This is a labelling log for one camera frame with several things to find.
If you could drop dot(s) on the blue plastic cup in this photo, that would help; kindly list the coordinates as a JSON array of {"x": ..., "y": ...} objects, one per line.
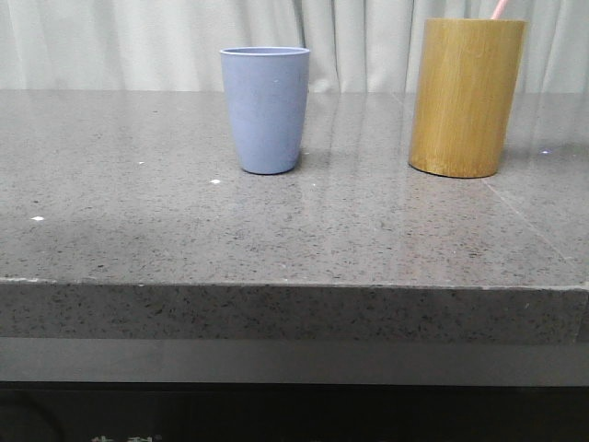
[{"x": 266, "y": 94}]

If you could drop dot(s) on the pink chopstick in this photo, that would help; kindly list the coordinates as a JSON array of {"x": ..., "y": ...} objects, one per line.
[{"x": 498, "y": 9}]

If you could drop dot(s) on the white pleated curtain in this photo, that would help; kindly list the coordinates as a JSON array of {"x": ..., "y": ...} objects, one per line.
[{"x": 356, "y": 46}]

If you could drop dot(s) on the bamboo cylindrical holder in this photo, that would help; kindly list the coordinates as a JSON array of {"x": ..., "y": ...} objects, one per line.
[{"x": 467, "y": 78}]

